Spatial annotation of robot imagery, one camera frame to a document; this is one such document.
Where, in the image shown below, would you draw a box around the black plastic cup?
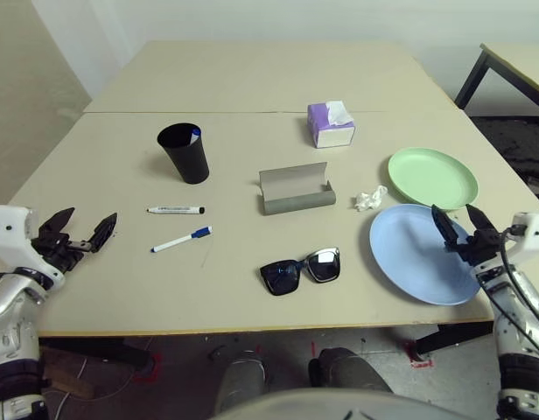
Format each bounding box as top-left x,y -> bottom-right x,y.
156,122 -> 211,186

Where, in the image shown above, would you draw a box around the grey glasses case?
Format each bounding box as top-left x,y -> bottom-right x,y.
258,161 -> 337,217

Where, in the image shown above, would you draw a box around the black sunglasses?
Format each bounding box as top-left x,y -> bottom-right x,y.
259,246 -> 342,298

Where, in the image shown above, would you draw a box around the purple tissue box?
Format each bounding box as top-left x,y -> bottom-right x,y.
307,101 -> 357,151

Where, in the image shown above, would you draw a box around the thin blue-capped white marker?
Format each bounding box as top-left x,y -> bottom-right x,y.
150,226 -> 214,254

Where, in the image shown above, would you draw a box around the beige side table black legs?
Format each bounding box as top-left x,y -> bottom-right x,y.
453,42 -> 539,116

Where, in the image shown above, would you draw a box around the brown wooden plank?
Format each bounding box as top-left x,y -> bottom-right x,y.
41,345 -> 95,399

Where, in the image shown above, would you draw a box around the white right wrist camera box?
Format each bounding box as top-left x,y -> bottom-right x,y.
512,212 -> 539,263

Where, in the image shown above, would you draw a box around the white tissue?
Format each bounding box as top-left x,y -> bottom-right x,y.
351,185 -> 389,213
325,100 -> 354,126

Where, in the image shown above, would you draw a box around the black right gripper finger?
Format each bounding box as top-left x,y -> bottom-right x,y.
465,203 -> 499,241
430,203 -> 462,254

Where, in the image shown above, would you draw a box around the grey robot leg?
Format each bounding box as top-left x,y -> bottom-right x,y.
214,349 -> 269,417
308,347 -> 393,395

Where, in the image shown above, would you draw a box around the thin white floor cable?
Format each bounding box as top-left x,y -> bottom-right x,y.
54,356 -> 135,420

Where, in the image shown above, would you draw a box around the blue plastic plate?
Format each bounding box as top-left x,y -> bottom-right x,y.
368,204 -> 483,306

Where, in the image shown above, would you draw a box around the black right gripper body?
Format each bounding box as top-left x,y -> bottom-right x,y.
444,226 -> 516,268

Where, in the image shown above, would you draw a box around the white tissue in box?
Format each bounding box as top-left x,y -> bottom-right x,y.
325,100 -> 354,126

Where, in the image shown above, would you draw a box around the grey robot left leg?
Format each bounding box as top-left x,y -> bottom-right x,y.
214,349 -> 269,417

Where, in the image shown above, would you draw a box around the black table foot bar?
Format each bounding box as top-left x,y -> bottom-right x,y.
416,321 -> 494,355
39,336 -> 152,373

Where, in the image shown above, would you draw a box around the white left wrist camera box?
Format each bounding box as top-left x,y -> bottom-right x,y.
0,205 -> 66,293

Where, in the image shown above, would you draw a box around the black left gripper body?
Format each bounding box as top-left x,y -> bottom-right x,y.
31,229 -> 99,277

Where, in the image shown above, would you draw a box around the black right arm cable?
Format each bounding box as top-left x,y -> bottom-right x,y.
499,223 -> 539,351

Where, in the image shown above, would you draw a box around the green plastic plate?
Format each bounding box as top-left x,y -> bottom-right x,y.
387,147 -> 479,212

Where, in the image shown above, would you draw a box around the black-capped whiteboard marker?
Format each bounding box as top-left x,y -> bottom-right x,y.
145,205 -> 207,215

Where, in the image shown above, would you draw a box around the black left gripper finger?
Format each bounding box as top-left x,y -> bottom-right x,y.
87,212 -> 119,255
37,206 -> 76,241

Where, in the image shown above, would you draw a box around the grey robot torso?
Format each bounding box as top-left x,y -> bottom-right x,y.
212,388 -> 472,420

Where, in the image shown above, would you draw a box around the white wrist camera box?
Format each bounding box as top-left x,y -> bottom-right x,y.
0,205 -> 66,293
512,212 -> 539,263

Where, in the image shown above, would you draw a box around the grey robot right leg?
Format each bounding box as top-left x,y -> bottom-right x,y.
308,347 -> 393,395

